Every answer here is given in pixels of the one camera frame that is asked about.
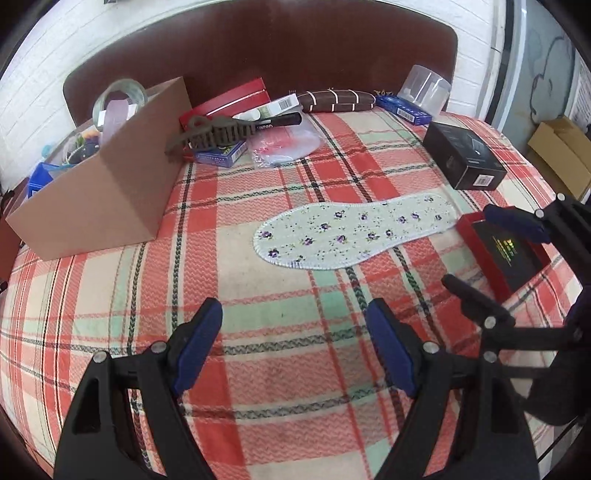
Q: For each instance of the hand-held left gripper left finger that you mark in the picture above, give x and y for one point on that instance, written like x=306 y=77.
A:
x=198 y=341

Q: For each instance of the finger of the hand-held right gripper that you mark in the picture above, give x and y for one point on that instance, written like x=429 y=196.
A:
x=517 y=221
x=475 y=300

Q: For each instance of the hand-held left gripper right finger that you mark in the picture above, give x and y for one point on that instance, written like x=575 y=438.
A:
x=392 y=350

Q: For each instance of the red and black box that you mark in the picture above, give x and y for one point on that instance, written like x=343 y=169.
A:
x=508 y=258

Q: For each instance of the white floral insole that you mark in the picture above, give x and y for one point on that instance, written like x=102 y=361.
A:
x=351 y=230

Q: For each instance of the brown cardboard box container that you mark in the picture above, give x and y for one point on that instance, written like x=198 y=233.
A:
x=115 y=194

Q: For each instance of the black pen tube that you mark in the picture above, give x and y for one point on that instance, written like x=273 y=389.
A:
x=281 y=121

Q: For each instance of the clear plastic container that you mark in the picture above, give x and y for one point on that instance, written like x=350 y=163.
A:
x=425 y=90

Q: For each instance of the open cardboard carton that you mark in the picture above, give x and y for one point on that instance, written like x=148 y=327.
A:
x=563 y=147

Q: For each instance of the black product box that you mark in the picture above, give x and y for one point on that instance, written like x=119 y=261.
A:
x=461 y=152

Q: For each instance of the red plaid blanket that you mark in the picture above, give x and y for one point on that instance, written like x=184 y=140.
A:
x=277 y=300

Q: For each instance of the blue toothpaste box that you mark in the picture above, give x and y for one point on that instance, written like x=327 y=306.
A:
x=406 y=110

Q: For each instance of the small blue printed box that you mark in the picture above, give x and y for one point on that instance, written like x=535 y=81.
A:
x=221 y=158

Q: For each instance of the clear pink zip bag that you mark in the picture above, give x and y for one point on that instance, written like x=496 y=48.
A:
x=286 y=145

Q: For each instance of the brown striped pouch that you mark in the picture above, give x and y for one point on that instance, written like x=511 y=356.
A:
x=337 y=100

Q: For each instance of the blue plastic box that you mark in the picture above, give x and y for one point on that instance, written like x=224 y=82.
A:
x=41 y=177

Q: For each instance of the lavender carton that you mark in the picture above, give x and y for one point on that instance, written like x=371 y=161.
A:
x=115 y=113

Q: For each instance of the red gift box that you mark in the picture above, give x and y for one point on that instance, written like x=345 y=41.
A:
x=231 y=99

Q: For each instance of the white barcode box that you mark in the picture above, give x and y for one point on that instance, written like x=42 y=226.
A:
x=286 y=102

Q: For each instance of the clear tape roll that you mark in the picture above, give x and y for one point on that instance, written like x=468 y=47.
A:
x=134 y=92

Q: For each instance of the brown leather headboard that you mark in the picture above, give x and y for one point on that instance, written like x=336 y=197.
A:
x=277 y=46

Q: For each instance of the cloud print wall poster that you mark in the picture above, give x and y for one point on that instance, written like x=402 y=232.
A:
x=549 y=60

